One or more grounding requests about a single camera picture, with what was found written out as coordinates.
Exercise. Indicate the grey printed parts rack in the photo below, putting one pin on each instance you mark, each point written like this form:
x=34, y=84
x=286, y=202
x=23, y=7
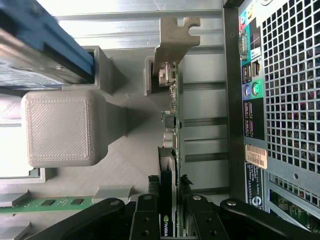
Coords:
x=62, y=125

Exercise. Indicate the green motherboard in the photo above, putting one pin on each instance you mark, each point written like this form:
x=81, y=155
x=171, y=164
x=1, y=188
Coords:
x=287, y=205

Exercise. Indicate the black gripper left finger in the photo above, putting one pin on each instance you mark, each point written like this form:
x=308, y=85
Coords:
x=146, y=220

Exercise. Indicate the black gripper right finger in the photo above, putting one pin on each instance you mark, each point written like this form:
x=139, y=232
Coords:
x=205, y=220

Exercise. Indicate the open black PC case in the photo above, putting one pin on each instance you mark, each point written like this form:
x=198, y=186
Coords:
x=287, y=75

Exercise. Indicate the tan service tag sticker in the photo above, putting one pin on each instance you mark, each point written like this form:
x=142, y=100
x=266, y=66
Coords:
x=256, y=156

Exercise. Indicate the hard disk in blue frame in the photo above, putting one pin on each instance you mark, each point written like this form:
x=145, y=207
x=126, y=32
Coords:
x=37, y=37

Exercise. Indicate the green RAM stick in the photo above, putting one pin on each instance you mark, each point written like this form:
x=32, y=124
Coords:
x=50, y=203

